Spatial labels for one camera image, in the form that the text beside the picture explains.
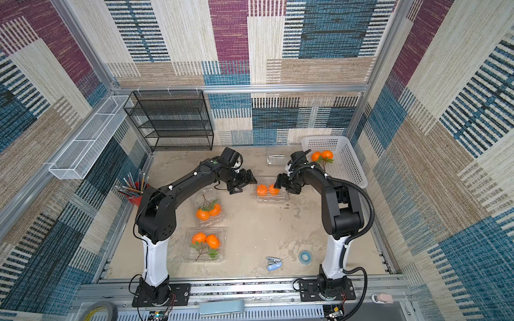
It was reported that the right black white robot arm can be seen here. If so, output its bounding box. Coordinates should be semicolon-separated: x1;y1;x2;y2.
274;151;365;300

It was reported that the grey tape roll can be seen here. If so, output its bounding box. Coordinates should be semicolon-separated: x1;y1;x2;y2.
78;300;119;321

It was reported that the red pencil cup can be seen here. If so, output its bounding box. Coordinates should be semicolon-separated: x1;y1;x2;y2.
115;170;149;207

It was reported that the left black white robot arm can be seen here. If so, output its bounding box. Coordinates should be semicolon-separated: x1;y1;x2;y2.
133;147;257;306

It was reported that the black wire shelf rack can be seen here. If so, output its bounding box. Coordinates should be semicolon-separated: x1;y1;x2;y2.
123;90;214;152

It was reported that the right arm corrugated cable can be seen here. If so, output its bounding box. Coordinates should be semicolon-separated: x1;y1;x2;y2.
324;176;376;321

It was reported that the white plastic perforated basket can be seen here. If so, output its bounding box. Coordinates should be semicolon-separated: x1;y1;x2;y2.
301;135;368;189

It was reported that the orange pair with leaves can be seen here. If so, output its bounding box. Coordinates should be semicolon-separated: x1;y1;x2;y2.
311;151;334;171

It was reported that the white wire mesh tray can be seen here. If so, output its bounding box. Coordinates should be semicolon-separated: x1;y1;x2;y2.
49;96;128;180

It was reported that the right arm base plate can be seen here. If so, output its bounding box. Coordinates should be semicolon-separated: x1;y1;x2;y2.
294;276;356;302

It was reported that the clear clamshell container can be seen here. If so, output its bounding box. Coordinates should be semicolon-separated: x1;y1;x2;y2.
252;176;289;203
182;228;227;263
266;154;290;167
191;187;225;227

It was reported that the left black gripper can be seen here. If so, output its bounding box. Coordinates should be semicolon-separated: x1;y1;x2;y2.
227;170;260;195

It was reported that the blue tape roll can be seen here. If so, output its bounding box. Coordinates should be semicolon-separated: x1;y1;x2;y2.
298;250;312;266

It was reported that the orange pair in front container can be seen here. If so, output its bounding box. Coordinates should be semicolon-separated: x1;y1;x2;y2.
190;232;221;262

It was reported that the clear clamshell container front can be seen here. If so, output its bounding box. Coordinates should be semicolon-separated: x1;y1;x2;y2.
182;228;227;263

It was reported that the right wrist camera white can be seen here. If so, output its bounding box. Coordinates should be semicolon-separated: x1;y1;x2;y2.
285;163;293;175

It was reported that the pink white small device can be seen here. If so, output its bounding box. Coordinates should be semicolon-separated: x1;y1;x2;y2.
371;294;394;304

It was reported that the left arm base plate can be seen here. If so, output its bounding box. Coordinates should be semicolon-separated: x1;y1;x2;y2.
132;282;191;308

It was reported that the orange pair in left container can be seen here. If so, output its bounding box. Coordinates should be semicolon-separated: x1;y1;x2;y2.
195;195;222;222

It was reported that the blue stapler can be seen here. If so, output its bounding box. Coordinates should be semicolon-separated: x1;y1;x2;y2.
266;257;282;272

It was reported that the orange pair in container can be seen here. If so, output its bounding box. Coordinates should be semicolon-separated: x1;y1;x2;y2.
195;195;222;222
190;232;221;262

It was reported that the clear clamshell container back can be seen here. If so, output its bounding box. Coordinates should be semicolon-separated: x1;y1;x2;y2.
266;154;290;167

